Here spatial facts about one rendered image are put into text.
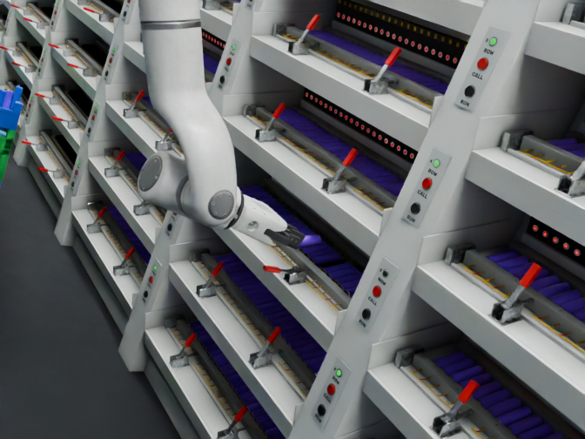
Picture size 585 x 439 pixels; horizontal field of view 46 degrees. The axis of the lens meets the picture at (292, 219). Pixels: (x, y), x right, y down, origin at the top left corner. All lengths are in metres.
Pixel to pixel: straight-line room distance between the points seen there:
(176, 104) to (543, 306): 0.60
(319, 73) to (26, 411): 0.96
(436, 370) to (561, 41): 0.52
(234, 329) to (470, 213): 0.62
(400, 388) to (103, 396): 0.85
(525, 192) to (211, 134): 0.45
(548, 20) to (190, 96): 0.53
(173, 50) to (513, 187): 0.52
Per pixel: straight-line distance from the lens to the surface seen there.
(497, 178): 1.01
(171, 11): 1.04
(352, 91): 1.25
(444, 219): 1.06
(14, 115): 2.07
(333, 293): 1.27
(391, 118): 1.17
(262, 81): 1.62
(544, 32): 1.02
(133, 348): 1.85
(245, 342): 1.46
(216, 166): 1.02
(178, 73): 1.05
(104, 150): 2.31
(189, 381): 1.64
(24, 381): 1.73
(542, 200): 0.96
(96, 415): 1.69
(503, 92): 1.04
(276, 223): 1.18
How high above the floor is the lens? 1.00
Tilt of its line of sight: 16 degrees down
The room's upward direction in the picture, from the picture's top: 22 degrees clockwise
